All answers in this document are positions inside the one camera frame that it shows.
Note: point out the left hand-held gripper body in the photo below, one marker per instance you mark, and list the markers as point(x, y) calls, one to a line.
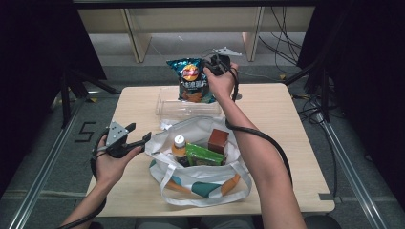
point(116, 136)

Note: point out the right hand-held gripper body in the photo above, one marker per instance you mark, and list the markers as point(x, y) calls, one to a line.
point(219, 63)

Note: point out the blue chips bag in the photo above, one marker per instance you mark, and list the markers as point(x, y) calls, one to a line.
point(191, 82)

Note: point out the orange juice bottle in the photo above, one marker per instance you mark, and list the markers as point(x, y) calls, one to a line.
point(179, 149)

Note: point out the clear plastic tray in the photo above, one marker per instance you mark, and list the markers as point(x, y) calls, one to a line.
point(187, 108)

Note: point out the green snack packet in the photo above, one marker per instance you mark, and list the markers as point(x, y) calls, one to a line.
point(203, 156)

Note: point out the white tote bag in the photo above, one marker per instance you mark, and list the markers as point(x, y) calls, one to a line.
point(203, 178)

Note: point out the brown drink carton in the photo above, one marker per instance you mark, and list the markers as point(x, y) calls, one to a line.
point(218, 141)

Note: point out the person's right hand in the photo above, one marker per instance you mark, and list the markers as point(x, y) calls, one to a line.
point(223, 86)

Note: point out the person's left hand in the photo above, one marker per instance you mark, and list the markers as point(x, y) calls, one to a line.
point(111, 170)

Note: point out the beige office desk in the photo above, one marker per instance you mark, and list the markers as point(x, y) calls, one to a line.
point(191, 19)

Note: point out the black metal stand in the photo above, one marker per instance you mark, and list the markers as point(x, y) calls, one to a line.
point(324, 92)
point(65, 98)

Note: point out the black curtain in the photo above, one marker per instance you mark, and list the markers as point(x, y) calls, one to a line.
point(31, 79)
point(366, 79)

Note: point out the aluminium floor rail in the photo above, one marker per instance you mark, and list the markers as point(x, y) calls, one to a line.
point(353, 178)
point(44, 175)

